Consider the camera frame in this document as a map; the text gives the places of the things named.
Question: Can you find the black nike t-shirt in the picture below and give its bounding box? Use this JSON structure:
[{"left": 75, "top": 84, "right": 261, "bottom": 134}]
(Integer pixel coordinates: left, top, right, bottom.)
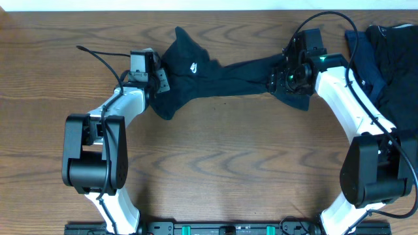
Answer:
[{"left": 149, "top": 26, "right": 311, "bottom": 121}]

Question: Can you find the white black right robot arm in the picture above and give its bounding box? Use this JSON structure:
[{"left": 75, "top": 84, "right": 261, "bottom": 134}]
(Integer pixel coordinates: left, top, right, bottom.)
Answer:
[{"left": 267, "top": 54, "right": 417, "bottom": 234}]

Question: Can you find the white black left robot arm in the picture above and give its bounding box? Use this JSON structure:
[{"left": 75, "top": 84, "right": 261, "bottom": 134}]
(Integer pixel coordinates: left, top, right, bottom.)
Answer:
[{"left": 62, "top": 69, "right": 170, "bottom": 234}]

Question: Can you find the navy blue garment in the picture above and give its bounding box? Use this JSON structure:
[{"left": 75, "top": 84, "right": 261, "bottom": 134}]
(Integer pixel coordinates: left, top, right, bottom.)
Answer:
[{"left": 353, "top": 31, "right": 386, "bottom": 107}]

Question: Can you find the black garment pile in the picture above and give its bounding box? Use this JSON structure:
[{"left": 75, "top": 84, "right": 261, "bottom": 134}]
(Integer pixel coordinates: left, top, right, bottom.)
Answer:
[{"left": 366, "top": 25, "right": 417, "bottom": 129}]

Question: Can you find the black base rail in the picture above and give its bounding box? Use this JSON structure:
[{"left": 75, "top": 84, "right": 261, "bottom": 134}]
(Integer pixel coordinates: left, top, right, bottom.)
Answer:
[{"left": 64, "top": 220, "right": 392, "bottom": 235}]

